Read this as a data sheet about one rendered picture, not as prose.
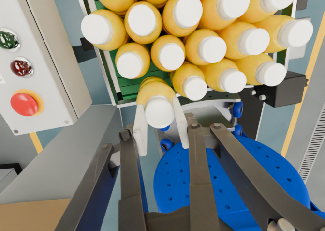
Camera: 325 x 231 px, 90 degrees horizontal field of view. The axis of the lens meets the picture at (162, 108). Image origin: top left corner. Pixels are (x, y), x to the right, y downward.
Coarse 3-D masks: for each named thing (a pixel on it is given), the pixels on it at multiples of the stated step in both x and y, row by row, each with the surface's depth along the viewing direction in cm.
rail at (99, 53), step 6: (84, 0) 30; (84, 6) 30; (84, 12) 31; (90, 12) 33; (96, 48) 33; (96, 54) 34; (102, 54) 35; (102, 60) 34; (102, 66) 35; (102, 72) 35; (108, 72) 37; (108, 78) 36; (108, 84) 36; (108, 90) 37; (114, 90) 39; (114, 96) 38; (114, 102) 38
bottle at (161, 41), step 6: (162, 36) 29; (168, 36) 28; (174, 36) 29; (156, 42) 29; (162, 42) 27; (168, 42) 27; (174, 42) 27; (180, 42) 28; (156, 48) 28; (156, 54) 28; (156, 60) 28; (156, 66) 31; (162, 66) 29
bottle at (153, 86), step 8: (144, 80) 33; (152, 80) 28; (160, 80) 28; (144, 88) 25; (152, 88) 24; (160, 88) 23; (168, 88) 24; (144, 96) 23; (152, 96) 22; (160, 96) 22; (168, 96) 23; (176, 96) 26; (136, 104) 26; (144, 104) 23
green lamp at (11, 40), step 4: (0, 32) 20; (4, 32) 20; (8, 32) 20; (0, 36) 20; (4, 36) 20; (8, 36) 20; (12, 36) 20; (0, 40) 20; (4, 40) 20; (8, 40) 20; (12, 40) 20; (0, 44) 20; (4, 44) 20; (8, 44) 20; (12, 44) 21; (4, 48) 21; (8, 48) 21; (12, 48) 21
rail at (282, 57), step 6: (294, 0) 32; (288, 6) 33; (294, 6) 32; (282, 12) 35; (288, 12) 34; (294, 12) 33; (288, 48) 36; (282, 54) 37; (288, 54) 36; (276, 60) 40; (282, 60) 38; (288, 60) 37
